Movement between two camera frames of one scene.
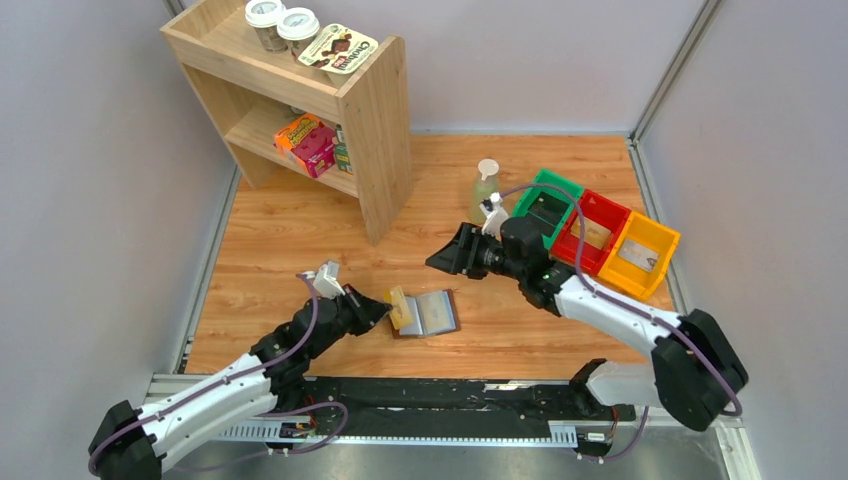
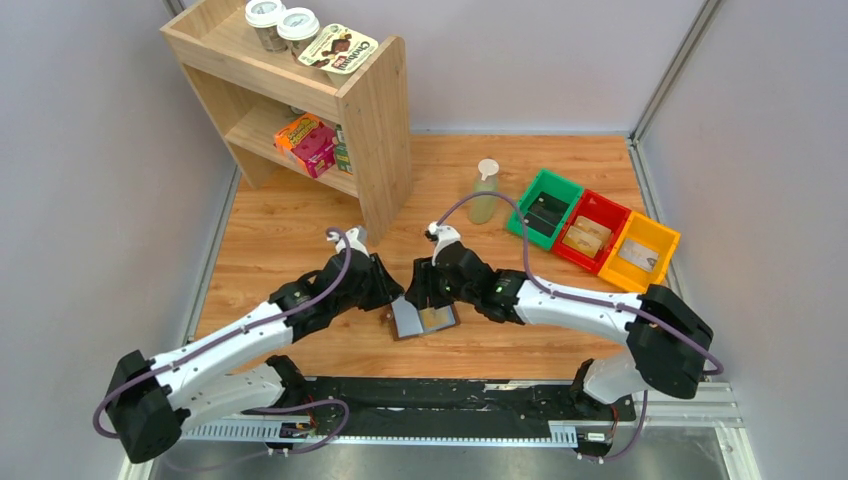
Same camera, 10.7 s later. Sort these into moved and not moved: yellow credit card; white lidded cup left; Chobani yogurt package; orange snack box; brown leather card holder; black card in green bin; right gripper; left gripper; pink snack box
Moved: right gripper; yellow credit card; left gripper
Not moved: brown leather card holder; white lidded cup left; orange snack box; Chobani yogurt package; pink snack box; black card in green bin
